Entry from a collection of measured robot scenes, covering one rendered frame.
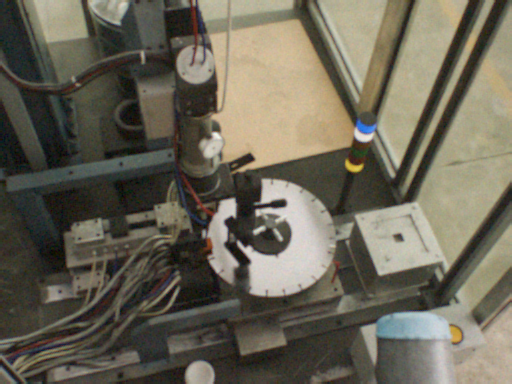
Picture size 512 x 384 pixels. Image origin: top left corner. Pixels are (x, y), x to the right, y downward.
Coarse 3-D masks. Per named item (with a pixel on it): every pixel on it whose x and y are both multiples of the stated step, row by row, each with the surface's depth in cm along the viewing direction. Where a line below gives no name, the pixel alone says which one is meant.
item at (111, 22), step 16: (96, 0) 176; (112, 0) 179; (128, 0) 183; (96, 16) 170; (112, 16) 172; (96, 32) 181; (112, 32) 170; (112, 48) 176; (128, 80) 191; (128, 96) 196
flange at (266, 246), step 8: (272, 216) 152; (280, 216) 152; (256, 224) 150; (280, 224) 151; (288, 224) 151; (264, 232) 148; (280, 232) 149; (288, 232) 150; (256, 240) 148; (264, 240) 148; (272, 240) 148; (288, 240) 149; (256, 248) 147; (264, 248) 147; (272, 248) 147; (280, 248) 147
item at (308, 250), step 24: (264, 192) 157; (288, 192) 157; (216, 216) 152; (288, 216) 153; (312, 216) 154; (216, 240) 149; (312, 240) 150; (216, 264) 145; (240, 264) 145; (264, 264) 146; (288, 264) 146; (312, 264) 146; (240, 288) 142; (264, 288) 142; (288, 288) 143
